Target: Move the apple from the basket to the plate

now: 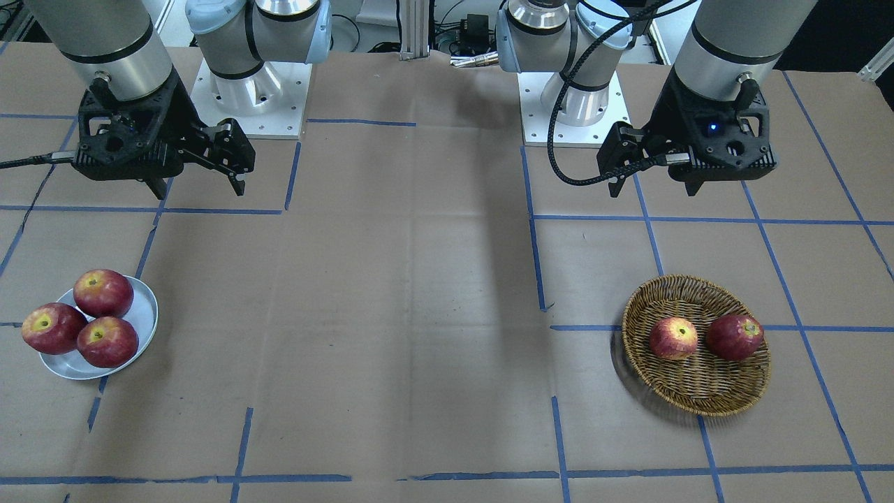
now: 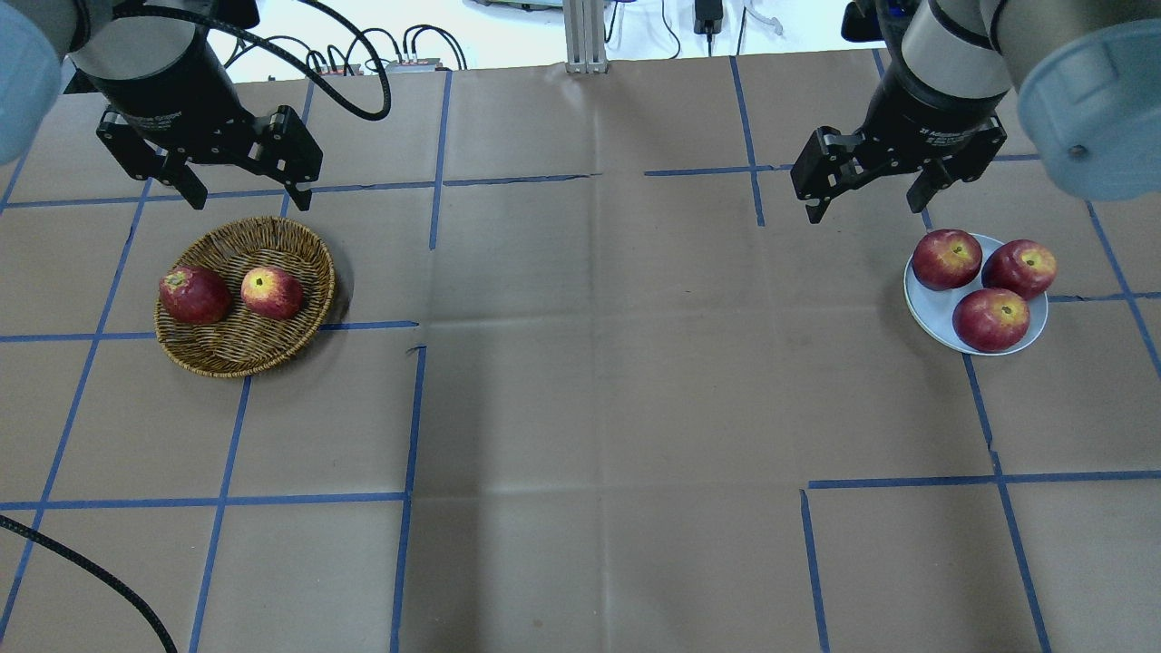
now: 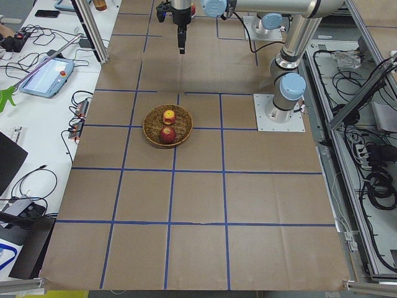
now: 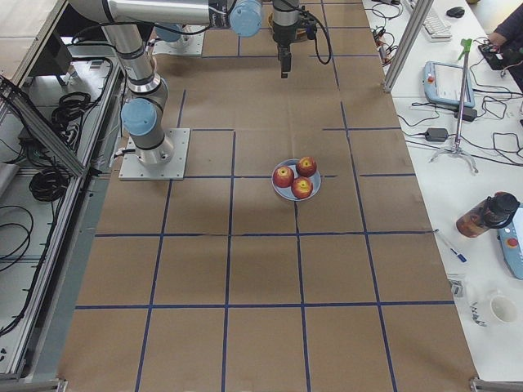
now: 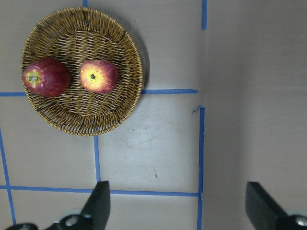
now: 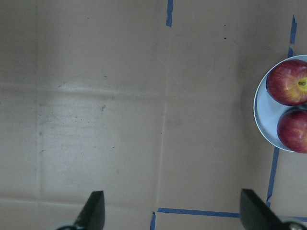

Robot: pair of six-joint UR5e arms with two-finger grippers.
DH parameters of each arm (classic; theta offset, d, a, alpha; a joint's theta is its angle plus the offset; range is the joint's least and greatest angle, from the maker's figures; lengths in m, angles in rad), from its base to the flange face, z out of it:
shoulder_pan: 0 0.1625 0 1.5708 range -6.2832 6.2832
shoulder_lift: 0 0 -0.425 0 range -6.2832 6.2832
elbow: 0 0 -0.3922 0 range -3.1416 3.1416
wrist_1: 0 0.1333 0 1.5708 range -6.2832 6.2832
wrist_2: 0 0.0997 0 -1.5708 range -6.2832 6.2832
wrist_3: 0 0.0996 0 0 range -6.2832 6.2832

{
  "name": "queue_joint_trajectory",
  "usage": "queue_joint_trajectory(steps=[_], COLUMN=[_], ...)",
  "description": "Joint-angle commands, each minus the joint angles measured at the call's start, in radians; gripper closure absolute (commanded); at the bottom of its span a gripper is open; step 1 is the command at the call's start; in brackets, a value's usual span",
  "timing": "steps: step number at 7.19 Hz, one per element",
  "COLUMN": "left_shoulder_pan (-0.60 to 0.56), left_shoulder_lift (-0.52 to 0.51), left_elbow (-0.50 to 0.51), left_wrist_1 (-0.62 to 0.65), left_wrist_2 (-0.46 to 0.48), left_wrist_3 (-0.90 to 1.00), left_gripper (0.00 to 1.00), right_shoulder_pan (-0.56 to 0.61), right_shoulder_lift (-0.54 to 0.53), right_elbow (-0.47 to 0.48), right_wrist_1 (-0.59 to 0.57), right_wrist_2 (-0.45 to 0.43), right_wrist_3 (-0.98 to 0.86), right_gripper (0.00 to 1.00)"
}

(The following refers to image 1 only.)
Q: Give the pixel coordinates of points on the red apple plate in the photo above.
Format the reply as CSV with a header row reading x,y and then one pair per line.
x,y
107,342
103,293
53,329

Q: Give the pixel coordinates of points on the red apple plate front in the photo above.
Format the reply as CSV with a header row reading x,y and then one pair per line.
x,y
107,342

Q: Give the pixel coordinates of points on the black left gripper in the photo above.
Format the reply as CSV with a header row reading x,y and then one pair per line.
x,y
665,112

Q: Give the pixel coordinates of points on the grey round plate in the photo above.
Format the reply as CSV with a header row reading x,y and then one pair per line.
x,y
142,318

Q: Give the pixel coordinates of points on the red yellow apple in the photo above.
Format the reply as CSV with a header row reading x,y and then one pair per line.
x,y
673,338

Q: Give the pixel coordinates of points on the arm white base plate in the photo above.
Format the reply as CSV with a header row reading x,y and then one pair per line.
x,y
538,119
279,112

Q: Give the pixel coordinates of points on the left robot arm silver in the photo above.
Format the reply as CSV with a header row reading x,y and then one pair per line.
x,y
726,42

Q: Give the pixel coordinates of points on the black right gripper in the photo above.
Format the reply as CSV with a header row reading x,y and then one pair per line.
x,y
183,105

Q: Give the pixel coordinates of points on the dark red apple in basket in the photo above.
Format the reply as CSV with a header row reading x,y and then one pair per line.
x,y
734,337

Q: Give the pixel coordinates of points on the red apple plate top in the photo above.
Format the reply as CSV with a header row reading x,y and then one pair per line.
x,y
103,293

